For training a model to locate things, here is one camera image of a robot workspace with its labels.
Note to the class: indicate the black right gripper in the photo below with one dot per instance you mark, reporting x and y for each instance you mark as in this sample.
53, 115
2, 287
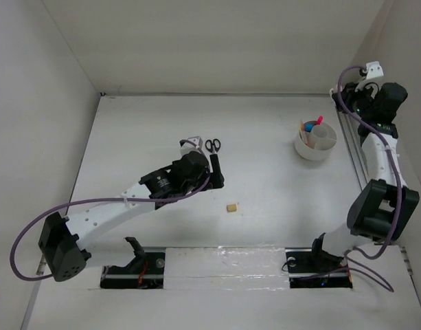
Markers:
344, 98

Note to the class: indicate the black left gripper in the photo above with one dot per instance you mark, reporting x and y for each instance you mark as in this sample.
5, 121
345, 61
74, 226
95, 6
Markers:
215, 179

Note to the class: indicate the small tan eraser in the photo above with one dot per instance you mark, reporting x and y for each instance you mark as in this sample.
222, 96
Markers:
231, 208

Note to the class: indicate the black handled scissors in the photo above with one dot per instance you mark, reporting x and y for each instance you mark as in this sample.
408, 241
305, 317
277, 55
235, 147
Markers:
213, 145

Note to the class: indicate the blue black thick highlighter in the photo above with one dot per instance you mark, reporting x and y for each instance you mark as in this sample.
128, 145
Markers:
309, 126

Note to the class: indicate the thin pink highlighter pen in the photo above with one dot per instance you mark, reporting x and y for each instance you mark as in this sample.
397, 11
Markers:
305, 141

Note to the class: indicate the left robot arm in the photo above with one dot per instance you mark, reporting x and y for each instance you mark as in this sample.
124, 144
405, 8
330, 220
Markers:
65, 242

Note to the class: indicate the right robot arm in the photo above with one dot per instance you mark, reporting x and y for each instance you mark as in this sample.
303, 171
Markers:
384, 207

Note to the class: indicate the white round compartment container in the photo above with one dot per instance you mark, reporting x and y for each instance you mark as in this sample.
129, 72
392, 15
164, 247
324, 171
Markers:
321, 141

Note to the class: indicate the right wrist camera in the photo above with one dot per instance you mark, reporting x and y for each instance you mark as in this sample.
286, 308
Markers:
372, 71

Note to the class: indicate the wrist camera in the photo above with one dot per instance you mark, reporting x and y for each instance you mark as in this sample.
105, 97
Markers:
372, 71
191, 144

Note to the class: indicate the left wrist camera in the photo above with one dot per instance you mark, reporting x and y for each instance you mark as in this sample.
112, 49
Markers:
191, 144

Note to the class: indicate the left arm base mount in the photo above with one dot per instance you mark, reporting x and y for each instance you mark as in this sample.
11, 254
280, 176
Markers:
144, 271

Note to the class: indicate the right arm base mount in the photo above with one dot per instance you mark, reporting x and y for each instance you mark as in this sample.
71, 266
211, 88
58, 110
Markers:
312, 268

